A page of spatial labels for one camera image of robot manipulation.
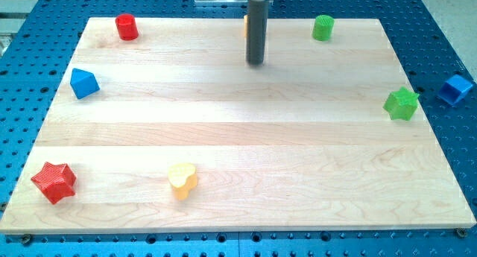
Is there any right board clamp screw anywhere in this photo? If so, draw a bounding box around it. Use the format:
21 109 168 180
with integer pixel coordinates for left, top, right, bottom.
455 228 467 238

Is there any blue triangular block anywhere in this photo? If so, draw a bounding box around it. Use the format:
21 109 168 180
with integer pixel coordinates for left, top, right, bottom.
70 69 100 99

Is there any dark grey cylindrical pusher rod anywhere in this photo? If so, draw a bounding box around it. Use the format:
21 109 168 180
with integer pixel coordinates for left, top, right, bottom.
246 0 269 66

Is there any red star block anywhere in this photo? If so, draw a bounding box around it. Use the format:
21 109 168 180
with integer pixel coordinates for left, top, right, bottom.
31 162 77 205

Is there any green cylinder block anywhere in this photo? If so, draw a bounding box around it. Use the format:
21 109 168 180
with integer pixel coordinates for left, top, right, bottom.
312 14 335 41

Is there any yellow block behind rod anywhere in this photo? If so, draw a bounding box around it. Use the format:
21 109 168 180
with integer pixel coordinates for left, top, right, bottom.
243 15 248 38

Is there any green star block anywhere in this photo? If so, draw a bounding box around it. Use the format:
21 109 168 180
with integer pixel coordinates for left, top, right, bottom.
383 87 420 121

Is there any light wooden board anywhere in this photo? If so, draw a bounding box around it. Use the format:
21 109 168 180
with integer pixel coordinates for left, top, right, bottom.
1 17 476 235

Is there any left board clamp screw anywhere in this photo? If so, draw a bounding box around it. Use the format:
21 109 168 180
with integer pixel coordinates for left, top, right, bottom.
19 234 33 246

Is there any blue cube block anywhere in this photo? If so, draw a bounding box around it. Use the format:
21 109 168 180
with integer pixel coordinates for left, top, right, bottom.
437 74 473 106

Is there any red cylinder block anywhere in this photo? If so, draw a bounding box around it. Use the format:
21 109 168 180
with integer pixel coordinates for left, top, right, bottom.
115 13 139 41

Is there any yellow heart block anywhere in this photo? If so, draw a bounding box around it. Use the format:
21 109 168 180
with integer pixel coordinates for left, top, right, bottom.
168 163 198 200

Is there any board clamp screw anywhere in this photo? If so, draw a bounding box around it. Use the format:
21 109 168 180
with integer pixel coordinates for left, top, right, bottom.
455 228 467 238
19 234 33 246

